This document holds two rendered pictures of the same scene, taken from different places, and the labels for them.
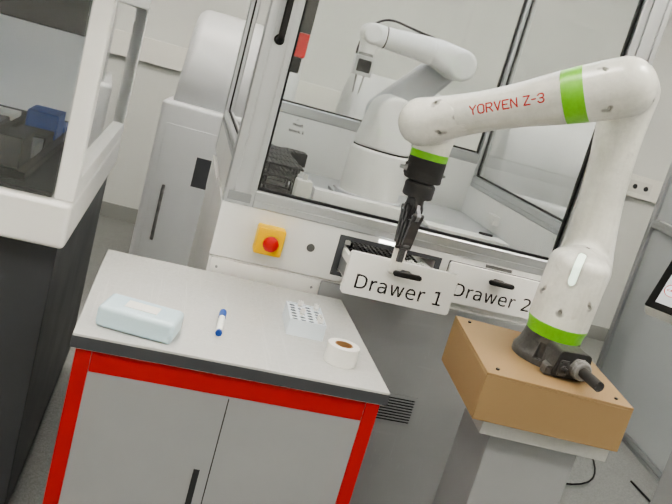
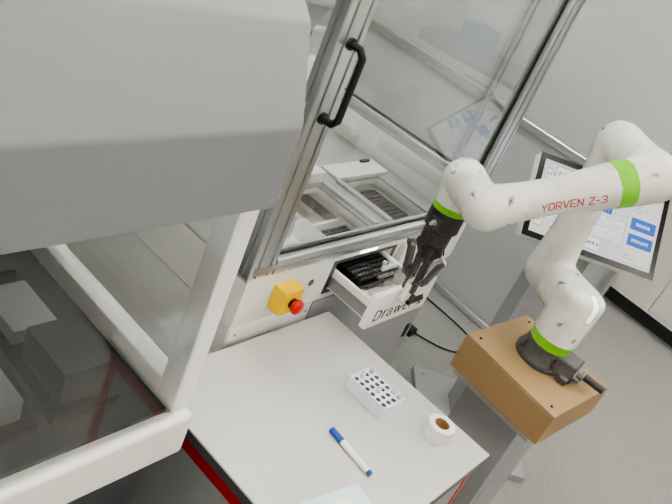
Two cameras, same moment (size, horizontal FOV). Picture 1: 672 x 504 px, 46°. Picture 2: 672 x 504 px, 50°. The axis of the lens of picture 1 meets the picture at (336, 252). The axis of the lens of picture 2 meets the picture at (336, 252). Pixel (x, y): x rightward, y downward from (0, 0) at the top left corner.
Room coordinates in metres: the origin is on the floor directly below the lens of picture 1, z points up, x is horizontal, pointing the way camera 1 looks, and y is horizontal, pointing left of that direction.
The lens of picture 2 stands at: (0.91, 1.21, 1.88)
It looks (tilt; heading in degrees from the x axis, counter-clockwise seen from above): 29 degrees down; 314
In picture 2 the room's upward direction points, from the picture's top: 24 degrees clockwise
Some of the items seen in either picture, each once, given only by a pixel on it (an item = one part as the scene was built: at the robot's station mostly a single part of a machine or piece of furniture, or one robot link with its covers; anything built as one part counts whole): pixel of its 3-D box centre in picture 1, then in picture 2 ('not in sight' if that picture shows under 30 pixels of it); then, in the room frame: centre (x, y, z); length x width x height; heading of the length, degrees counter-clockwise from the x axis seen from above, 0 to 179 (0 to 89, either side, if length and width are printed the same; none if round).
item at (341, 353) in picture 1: (341, 353); (438, 429); (1.60, -0.07, 0.78); 0.07 x 0.07 x 0.04
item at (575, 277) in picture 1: (569, 291); (566, 312); (1.69, -0.51, 1.02); 0.16 x 0.13 x 0.19; 160
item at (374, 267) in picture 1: (399, 283); (399, 300); (1.96, -0.18, 0.87); 0.29 x 0.02 x 0.11; 103
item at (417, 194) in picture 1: (415, 200); (432, 242); (1.93, -0.15, 1.09); 0.08 x 0.07 x 0.09; 13
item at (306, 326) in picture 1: (303, 320); (375, 392); (1.74, 0.03, 0.78); 0.12 x 0.08 x 0.04; 11
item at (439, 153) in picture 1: (435, 130); (462, 187); (1.93, -0.15, 1.26); 0.13 x 0.11 x 0.14; 159
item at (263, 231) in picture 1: (269, 240); (287, 298); (2.01, 0.17, 0.88); 0.07 x 0.05 x 0.07; 103
